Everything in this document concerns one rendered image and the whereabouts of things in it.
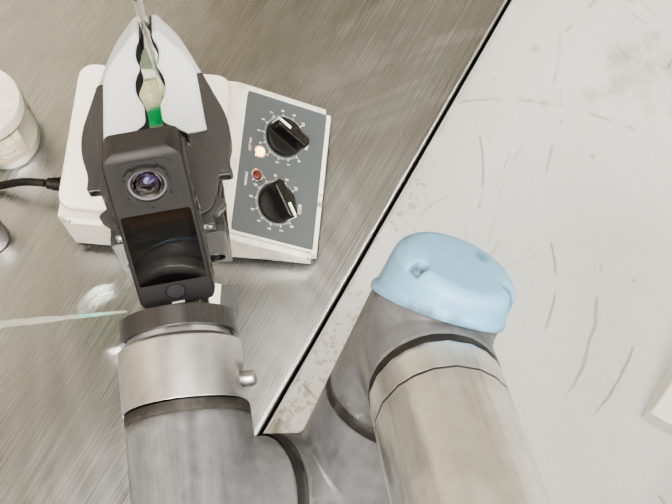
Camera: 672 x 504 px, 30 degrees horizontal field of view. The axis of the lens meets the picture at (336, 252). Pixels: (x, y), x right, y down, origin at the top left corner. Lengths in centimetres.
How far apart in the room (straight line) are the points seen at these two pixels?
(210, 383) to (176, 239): 8
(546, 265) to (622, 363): 10
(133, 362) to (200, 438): 6
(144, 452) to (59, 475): 29
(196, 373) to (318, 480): 10
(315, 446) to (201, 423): 7
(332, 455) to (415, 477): 15
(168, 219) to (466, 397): 20
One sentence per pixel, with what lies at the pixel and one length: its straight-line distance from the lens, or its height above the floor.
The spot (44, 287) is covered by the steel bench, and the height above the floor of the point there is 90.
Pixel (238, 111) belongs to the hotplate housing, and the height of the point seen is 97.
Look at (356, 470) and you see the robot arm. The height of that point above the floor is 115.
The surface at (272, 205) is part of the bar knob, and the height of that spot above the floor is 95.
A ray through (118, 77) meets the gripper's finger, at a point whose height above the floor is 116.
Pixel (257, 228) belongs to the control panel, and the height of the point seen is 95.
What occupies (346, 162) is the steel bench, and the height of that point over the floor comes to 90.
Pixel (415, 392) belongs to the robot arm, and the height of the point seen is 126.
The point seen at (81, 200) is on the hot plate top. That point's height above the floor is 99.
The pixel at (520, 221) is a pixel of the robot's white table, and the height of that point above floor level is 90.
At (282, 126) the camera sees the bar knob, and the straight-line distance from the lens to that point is 99.
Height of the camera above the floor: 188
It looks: 73 degrees down
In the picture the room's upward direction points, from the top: 1 degrees clockwise
